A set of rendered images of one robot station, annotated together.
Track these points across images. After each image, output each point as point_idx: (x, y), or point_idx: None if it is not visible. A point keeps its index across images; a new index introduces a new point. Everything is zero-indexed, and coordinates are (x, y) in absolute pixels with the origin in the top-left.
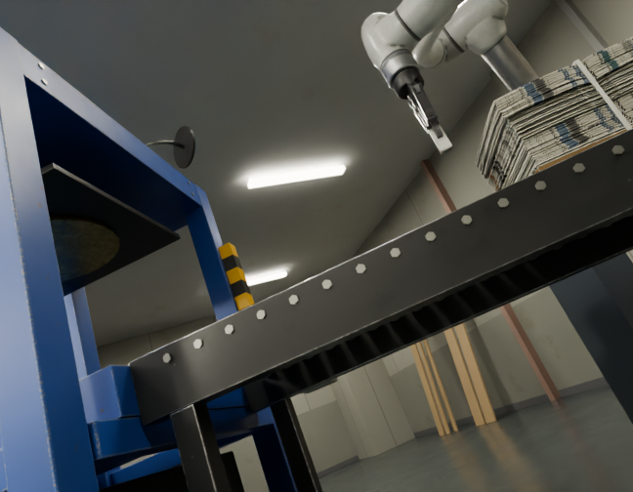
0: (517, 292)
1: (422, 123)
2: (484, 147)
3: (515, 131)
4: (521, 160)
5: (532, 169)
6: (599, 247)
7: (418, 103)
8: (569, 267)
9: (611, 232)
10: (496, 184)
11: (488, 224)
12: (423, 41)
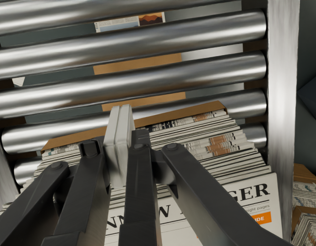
0: (244, 49)
1: (187, 185)
2: (165, 187)
3: (22, 188)
4: (72, 162)
5: (60, 153)
6: None
7: (2, 234)
8: (246, 118)
9: None
10: (214, 144)
11: None
12: None
